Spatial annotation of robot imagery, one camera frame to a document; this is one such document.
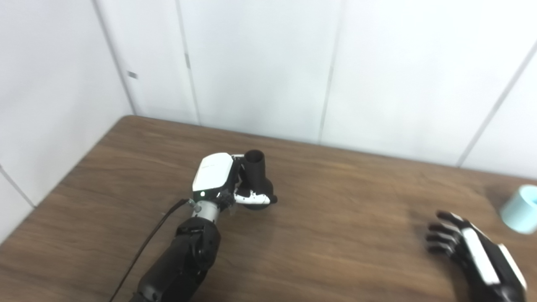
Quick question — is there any black nozzle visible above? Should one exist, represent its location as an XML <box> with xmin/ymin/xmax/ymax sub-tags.
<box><xmin>241</xmin><ymin>150</ymin><xmax>276</xmax><ymax>211</ymax></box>

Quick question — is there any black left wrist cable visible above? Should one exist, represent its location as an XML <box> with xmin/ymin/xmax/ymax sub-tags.
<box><xmin>110</xmin><ymin>198</ymin><xmax>197</xmax><ymax>302</ymax></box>

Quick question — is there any light blue cup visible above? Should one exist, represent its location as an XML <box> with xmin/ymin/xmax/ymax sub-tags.
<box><xmin>500</xmin><ymin>185</ymin><xmax>537</xmax><ymax>234</ymax></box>

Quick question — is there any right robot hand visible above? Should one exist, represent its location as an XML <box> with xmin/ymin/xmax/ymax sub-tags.
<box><xmin>425</xmin><ymin>211</ymin><xmax>528</xmax><ymax>302</ymax></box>

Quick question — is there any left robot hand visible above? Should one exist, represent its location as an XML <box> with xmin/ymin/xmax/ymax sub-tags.
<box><xmin>192</xmin><ymin>153</ymin><xmax>278</xmax><ymax>210</ymax></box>

